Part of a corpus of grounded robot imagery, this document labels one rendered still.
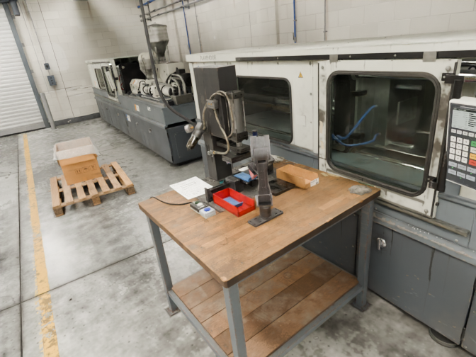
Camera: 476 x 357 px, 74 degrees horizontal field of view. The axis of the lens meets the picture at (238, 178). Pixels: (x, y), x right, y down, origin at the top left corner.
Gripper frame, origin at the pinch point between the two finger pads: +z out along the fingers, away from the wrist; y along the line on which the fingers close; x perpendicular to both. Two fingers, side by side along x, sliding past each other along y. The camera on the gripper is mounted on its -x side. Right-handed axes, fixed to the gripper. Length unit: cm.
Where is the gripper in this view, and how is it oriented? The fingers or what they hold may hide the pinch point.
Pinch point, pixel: (252, 178)
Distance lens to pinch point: 193.2
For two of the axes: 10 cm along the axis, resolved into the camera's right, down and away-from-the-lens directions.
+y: -5.8, -6.9, 4.3
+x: -7.8, 3.0, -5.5
